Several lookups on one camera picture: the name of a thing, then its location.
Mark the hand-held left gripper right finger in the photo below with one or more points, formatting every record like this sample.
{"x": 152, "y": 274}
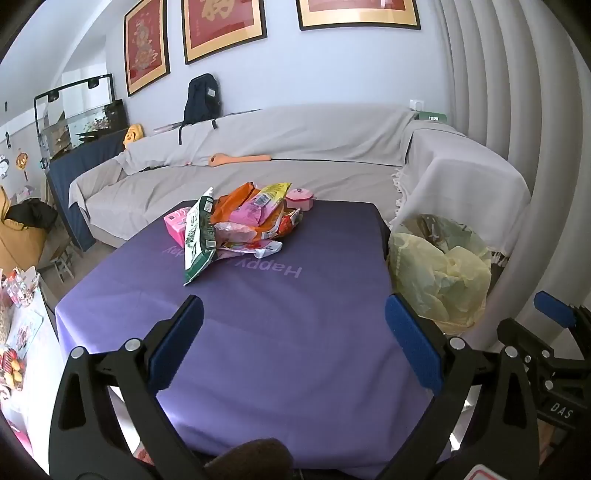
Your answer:
{"x": 413, "y": 344}

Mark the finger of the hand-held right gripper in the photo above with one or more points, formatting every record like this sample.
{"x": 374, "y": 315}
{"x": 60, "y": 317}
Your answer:
{"x": 531, "y": 337}
{"x": 554, "y": 309}

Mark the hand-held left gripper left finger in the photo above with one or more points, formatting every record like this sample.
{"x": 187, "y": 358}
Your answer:
{"x": 178, "y": 341}

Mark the trash bin with yellow-green bag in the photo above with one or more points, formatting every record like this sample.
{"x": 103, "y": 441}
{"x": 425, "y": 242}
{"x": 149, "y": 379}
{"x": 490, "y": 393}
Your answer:
{"x": 438, "y": 277}

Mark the clear pinkish plastic wrapper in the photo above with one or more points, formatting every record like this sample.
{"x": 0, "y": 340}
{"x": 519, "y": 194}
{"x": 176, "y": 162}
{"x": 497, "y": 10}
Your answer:
{"x": 244, "y": 242}

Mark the green snack packet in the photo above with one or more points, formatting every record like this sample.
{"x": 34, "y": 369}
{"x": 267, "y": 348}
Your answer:
{"x": 198, "y": 249}

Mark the purple tablecloth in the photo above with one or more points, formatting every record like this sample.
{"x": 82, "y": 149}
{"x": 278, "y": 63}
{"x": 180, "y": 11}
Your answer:
{"x": 277, "y": 332}

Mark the pink cardboard box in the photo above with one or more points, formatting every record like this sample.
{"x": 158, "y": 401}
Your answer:
{"x": 175, "y": 227}

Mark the small grey stool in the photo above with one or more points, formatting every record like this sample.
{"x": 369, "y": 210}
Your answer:
{"x": 60, "y": 265}

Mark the white side table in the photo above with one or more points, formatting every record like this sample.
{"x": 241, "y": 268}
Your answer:
{"x": 34, "y": 364}

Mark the pink snack packet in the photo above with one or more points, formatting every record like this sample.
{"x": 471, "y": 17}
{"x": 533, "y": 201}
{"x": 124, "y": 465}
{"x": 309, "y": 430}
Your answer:
{"x": 251, "y": 213}

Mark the orange snack packet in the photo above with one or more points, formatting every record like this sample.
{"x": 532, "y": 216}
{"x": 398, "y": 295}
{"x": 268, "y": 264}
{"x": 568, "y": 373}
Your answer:
{"x": 235, "y": 201}

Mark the white fringed blanket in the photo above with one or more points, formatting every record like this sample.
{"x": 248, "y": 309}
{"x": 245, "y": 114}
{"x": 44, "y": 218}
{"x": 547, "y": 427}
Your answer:
{"x": 461, "y": 184}

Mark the red snack packet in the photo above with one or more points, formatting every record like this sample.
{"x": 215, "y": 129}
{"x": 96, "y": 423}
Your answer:
{"x": 288, "y": 222}

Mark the tray of pastries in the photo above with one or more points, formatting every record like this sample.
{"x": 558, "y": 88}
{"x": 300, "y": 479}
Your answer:
{"x": 11, "y": 369}

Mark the pink lidded pot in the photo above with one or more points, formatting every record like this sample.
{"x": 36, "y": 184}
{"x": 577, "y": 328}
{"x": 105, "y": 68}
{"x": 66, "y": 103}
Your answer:
{"x": 300, "y": 199}

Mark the dark blue cabinet cloth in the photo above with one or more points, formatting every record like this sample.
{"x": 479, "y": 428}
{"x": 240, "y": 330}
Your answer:
{"x": 74, "y": 184}

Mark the orange back scratcher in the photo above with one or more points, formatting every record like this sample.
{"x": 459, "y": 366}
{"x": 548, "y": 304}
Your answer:
{"x": 240, "y": 159}

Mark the black jacket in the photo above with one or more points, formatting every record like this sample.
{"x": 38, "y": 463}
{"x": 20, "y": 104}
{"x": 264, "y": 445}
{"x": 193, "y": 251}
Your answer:
{"x": 30, "y": 213}

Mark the white curtain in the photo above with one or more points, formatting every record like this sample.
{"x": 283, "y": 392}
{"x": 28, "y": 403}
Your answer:
{"x": 521, "y": 115}

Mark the yellow plush toy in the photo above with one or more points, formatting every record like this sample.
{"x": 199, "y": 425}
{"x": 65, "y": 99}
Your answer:
{"x": 133, "y": 136}

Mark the green digital clock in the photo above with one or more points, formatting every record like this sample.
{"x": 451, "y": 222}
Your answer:
{"x": 431, "y": 118}

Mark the grey covered sofa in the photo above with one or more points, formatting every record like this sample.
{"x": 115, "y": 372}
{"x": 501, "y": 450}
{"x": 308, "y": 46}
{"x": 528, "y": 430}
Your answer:
{"x": 300, "y": 138}

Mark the black backpack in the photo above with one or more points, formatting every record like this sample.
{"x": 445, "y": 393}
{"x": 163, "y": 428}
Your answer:
{"x": 202, "y": 101}

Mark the glass fish tank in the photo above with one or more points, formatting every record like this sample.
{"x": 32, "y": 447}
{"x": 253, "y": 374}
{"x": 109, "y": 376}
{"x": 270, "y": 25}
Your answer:
{"x": 78, "y": 120}

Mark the white wall socket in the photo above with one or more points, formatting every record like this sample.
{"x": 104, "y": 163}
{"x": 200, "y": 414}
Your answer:
{"x": 415, "y": 104}

